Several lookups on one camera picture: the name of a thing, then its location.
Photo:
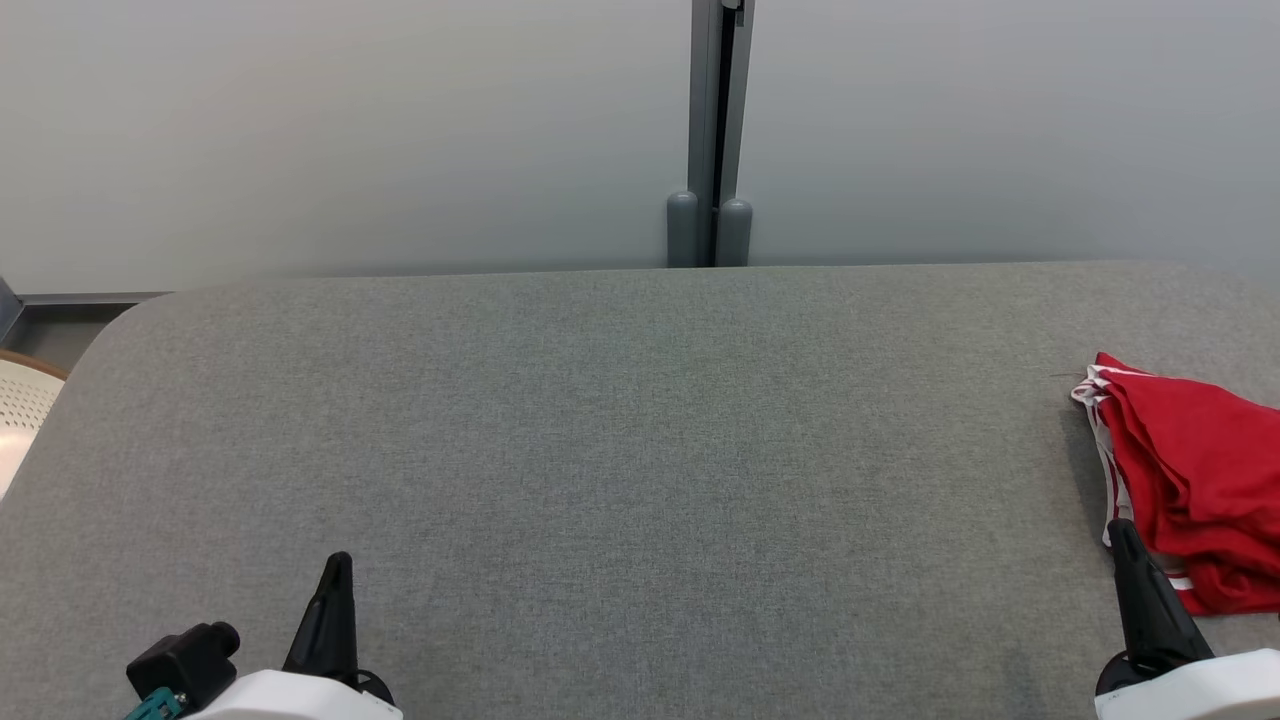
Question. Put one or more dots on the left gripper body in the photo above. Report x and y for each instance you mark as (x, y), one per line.
(372, 688)

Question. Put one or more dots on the cream perforated laundry basket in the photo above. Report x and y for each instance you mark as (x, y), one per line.
(25, 420)

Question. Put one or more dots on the grey fabric sofa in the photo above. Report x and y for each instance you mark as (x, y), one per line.
(600, 480)

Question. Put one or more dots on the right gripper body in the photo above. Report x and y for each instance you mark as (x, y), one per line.
(1115, 675)

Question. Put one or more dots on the grey partition end post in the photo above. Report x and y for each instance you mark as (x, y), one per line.
(8, 310)

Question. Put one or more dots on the black left camera plug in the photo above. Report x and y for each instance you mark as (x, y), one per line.
(180, 660)

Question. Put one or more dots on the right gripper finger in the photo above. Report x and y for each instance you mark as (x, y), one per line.
(1150, 615)

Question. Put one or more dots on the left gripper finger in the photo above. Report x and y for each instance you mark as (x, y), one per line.
(330, 630)

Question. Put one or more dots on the red shorts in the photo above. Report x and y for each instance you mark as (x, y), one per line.
(1200, 450)

